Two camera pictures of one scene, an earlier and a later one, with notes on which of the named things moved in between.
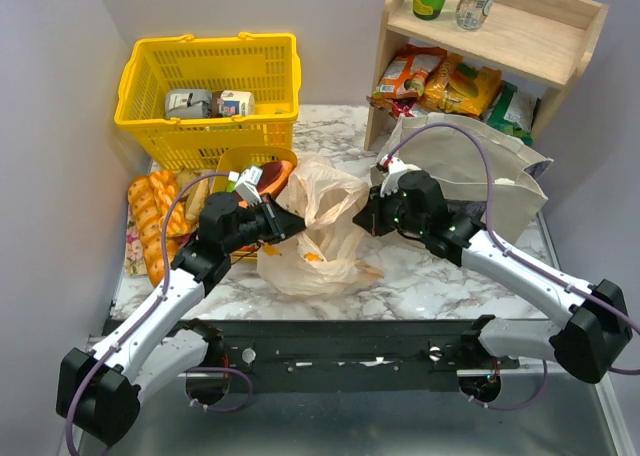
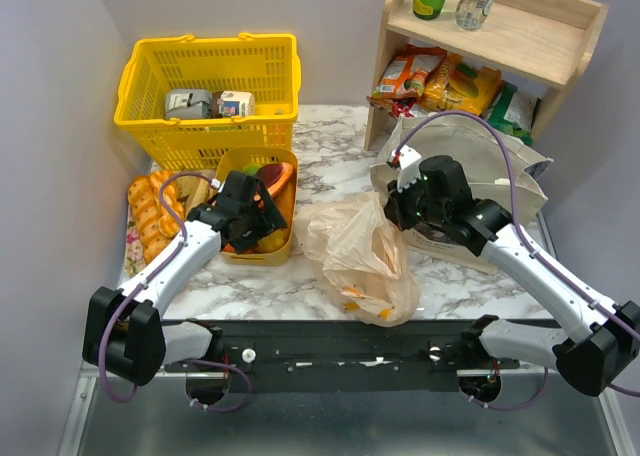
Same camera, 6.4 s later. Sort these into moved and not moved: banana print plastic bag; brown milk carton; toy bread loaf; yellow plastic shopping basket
Moved: banana print plastic bag
Not moved: yellow plastic shopping basket; toy bread loaf; brown milk carton
